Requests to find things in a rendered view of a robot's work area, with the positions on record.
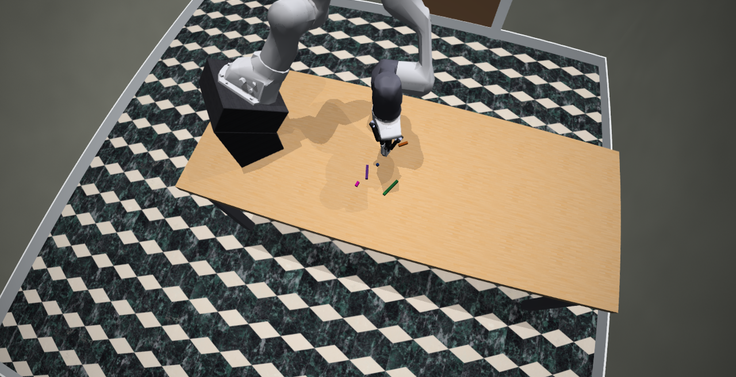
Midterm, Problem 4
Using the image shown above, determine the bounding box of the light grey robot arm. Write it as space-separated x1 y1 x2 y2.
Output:
218 0 435 140

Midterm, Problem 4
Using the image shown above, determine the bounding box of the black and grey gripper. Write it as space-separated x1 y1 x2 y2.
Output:
369 120 404 156

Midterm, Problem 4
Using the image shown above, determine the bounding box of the green rod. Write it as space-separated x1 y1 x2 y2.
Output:
383 180 398 196

